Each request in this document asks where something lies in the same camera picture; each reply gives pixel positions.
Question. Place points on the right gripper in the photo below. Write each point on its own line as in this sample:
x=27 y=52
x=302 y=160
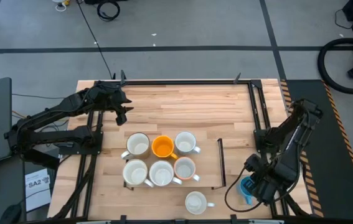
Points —
x=265 y=188

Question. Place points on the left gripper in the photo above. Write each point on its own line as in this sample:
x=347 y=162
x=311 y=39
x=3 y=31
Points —
x=114 y=98

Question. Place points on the blue mug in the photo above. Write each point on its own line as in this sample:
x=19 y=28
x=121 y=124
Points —
x=241 y=190

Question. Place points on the dark teal glossy mug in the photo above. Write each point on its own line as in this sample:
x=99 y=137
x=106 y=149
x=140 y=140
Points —
x=195 y=202

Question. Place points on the yellow faceted mug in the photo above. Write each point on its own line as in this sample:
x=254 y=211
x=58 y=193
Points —
x=162 y=148

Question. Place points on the cream mug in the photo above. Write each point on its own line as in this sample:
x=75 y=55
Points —
x=135 y=172

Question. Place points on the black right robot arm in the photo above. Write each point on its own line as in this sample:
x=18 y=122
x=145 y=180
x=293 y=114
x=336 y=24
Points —
x=300 y=124

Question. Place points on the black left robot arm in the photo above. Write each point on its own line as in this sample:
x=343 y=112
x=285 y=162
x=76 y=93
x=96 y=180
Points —
x=64 y=136

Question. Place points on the black mat hazard stripe edge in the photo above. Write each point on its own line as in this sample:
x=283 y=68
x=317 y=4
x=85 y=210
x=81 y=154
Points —
x=335 y=171

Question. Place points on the white and yellow plug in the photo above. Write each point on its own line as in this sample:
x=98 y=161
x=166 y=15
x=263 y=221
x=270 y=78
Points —
x=59 y=3

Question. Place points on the white paper sign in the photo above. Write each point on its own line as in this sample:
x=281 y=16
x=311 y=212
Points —
x=37 y=189

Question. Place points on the black rounded object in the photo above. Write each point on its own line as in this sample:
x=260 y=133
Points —
x=9 y=214

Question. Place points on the black metal shelf leg frame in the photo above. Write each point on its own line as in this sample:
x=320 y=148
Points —
x=223 y=165
x=128 y=187

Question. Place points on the black aluminium rig frame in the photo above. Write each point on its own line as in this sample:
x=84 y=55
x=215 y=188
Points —
x=179 y=82

